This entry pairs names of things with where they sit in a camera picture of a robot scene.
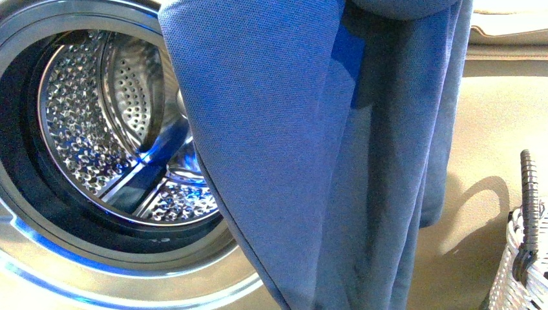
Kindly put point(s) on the blue cloth garment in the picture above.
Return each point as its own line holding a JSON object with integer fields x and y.
{"x": 323, "y": 129}

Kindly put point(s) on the silver front-load washing machine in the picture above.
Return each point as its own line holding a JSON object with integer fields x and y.
{"x": 103, "y": 204}

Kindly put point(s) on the white woven laundry basket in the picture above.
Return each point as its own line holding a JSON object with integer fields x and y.
{"x": 506, "y": 292}

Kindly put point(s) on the dark wrapped basket handle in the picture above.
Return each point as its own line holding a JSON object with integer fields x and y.
{"x": 531, "y": 211}

